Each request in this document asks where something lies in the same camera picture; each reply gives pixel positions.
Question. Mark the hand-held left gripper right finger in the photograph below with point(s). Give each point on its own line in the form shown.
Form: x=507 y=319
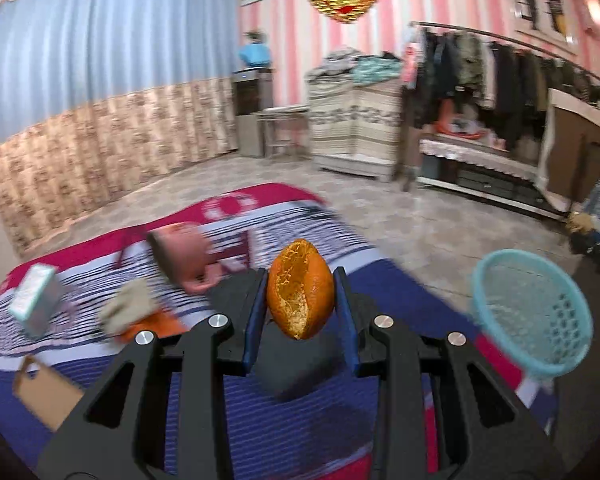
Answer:
x=346 y=330

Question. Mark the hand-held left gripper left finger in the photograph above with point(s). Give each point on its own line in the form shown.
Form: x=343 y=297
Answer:
x=255 y=330

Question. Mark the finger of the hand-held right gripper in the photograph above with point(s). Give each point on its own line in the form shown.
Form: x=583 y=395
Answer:
x=597 y=255

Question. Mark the brown paper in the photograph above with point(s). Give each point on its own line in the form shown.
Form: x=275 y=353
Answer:
x=580 y=222

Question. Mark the orange bread loaf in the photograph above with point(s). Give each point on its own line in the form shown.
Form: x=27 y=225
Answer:
x=300 y=290

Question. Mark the teal plastic basket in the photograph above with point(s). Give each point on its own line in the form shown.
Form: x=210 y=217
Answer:
x=530 y=310

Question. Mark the orange peel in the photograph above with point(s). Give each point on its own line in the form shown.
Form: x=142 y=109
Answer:
x=155 y=326

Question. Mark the pink mug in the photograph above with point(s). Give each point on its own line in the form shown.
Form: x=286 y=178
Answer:
x=185 y=255

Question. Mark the striped blanket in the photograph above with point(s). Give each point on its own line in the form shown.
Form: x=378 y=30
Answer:
x=300 y=440

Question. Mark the brown wooden board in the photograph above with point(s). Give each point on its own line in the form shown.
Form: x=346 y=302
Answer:
x=580 y=135

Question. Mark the low shelf with lace cloth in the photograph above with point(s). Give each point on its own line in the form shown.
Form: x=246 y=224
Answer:
x=480 y=165

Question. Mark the rack of hanging clothes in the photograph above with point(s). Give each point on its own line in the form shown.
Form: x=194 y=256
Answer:
x=505 y=75

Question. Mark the patterned fabric wardrobe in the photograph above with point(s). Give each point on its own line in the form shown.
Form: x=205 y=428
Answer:
x=355 y=125

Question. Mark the small stool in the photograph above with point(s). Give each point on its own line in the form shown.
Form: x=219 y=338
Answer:
x=282 y=120

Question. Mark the brown cardboard piece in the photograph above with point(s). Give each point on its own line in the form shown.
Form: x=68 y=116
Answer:
x=45 y=395

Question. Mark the water dispenser with blue bottle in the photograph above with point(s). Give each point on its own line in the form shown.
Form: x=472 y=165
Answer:
x=250 y=110

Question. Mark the teal and white box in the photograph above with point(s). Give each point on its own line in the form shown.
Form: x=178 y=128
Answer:
x=32 y=300

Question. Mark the pile of folded clothes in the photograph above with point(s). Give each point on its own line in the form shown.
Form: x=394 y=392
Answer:
x=355 y=67

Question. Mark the blue vase with plant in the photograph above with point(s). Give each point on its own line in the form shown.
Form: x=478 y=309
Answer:
x=255 y=52

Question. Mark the blue and floral curtain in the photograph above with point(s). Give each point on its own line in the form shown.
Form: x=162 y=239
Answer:
x=105 y=85

